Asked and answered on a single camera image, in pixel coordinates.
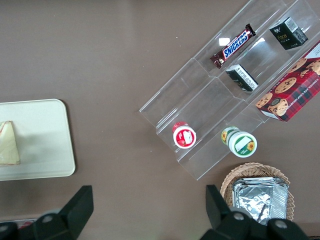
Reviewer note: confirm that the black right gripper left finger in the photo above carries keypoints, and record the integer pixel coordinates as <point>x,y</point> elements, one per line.
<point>72,210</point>

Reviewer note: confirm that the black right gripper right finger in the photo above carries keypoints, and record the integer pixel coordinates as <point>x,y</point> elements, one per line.
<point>222,220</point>

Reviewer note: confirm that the triangle sandwich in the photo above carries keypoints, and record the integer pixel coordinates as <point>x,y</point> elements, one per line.
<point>8,145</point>

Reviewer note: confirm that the light tan wicker basket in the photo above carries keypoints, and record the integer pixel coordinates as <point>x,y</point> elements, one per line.
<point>250,171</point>

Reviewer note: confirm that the beige plastic tray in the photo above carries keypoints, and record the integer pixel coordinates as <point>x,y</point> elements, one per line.
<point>45,140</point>

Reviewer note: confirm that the stack of foil trays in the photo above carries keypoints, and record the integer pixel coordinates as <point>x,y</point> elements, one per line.
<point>252,202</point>

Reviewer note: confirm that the green lidded yogurt cup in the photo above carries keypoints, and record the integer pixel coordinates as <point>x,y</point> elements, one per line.
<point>243,146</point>

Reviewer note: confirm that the red lidded yogurt cup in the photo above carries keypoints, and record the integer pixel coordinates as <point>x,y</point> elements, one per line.
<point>184,136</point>

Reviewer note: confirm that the clear acrylic stepped display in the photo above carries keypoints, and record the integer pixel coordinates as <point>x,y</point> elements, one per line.
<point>200,100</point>

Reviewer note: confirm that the small black carton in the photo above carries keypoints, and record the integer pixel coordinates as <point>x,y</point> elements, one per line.
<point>241,80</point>
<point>288,33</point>

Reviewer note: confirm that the red tartan cookie box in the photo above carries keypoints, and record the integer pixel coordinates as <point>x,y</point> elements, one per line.
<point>295,95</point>

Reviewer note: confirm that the Snickers chocolate bar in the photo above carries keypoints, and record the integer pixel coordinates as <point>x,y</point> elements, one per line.
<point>233,46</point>

